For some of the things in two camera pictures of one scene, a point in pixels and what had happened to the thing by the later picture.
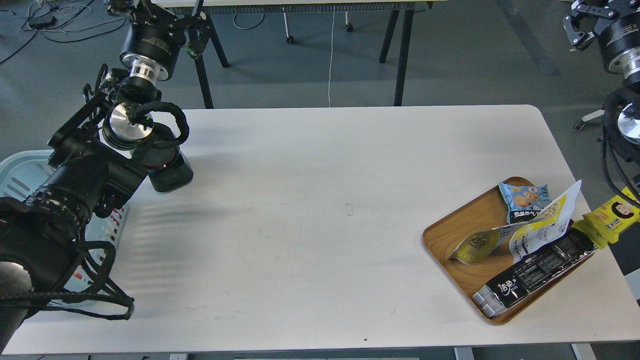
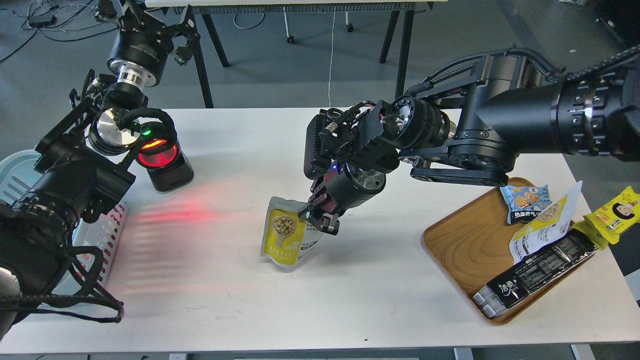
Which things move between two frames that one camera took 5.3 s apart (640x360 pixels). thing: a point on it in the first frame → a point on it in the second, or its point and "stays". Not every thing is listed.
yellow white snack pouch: (476, 247) → (287, 239)
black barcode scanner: (167, 167) stays
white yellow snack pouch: (556, 218) stays
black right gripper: (619, 39) → (348, 154)
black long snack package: (489, 297) stays
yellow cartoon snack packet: (603, 225) stays
